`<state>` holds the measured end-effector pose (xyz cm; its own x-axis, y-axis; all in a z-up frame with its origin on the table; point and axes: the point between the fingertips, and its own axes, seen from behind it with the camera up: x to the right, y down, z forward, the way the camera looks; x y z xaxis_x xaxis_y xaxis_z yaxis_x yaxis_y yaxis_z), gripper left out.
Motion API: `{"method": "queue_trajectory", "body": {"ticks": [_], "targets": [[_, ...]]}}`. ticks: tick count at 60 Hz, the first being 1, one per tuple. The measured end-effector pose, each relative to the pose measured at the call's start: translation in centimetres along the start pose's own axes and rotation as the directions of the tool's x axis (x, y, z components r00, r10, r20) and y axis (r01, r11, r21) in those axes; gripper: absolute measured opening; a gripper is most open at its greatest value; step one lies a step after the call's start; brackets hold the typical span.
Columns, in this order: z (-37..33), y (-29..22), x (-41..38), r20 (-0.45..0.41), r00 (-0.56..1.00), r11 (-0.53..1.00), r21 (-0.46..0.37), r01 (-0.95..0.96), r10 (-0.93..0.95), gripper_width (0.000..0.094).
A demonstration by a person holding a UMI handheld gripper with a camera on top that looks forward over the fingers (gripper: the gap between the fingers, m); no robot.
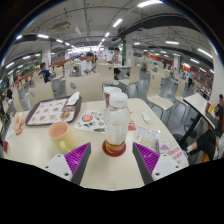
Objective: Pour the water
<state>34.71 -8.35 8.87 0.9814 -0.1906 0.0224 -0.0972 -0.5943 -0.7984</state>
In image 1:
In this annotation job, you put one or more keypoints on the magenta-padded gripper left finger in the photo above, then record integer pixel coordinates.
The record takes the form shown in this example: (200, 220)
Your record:
(76, 156)

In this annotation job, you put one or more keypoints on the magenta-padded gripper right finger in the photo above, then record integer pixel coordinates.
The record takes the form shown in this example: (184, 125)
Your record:
(148, 158)

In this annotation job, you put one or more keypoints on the clear white-capped drink bottle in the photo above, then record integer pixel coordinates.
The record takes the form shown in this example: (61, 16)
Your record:
(116, 123)

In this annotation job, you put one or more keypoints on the clear plastic packet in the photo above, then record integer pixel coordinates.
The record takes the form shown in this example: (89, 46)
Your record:
(146, 137)

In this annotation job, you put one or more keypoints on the pale yellow mug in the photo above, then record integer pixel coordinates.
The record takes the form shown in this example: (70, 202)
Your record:
(65, 138)

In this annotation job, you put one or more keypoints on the flat round red coaster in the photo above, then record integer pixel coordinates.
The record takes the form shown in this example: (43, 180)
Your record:
(106, 150)

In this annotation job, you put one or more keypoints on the white sheet with red print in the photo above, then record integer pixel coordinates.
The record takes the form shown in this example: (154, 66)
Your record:
(178, 156)

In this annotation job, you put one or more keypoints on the white flyer with stickers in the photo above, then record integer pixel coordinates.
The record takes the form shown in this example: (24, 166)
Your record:
(90, 121)

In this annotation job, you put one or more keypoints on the small white wrapped packet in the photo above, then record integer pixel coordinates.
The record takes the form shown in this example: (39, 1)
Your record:
(146, 117)

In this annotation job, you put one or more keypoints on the printed paper tray liner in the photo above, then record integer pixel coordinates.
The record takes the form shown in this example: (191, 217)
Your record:
(46, 111)

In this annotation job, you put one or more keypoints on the crumpled white napkin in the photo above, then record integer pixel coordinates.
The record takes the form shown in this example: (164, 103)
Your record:
(73, 99)

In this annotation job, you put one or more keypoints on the beige cafeteria chairs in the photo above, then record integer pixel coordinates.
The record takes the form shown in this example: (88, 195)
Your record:
(88, 88)

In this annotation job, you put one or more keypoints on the white table with black leg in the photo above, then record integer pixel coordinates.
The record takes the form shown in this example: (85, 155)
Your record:
(196, 101)

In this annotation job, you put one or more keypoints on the person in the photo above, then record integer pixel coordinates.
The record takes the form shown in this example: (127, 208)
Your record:
(218, 115)
(44, 74)
(87, 66)
(115, 57)

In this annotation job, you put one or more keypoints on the ceiling air conditioner unit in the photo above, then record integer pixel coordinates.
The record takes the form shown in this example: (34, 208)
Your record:
(61, 26)

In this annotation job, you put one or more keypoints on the ceiling strip lights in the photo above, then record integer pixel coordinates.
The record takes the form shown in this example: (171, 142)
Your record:
(117, 22)

